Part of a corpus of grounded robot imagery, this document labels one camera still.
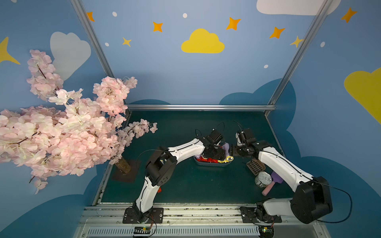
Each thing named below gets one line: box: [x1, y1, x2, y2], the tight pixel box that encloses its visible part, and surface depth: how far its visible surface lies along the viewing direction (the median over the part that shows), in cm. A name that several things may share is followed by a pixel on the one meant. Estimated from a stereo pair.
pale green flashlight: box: [217, 155, 235, 164], surface depth 88 cm
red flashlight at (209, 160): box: [196, 156, 219, 164], surface depth 92 cm
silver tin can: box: [254, 171, 273, 189], surface depth 84 cm
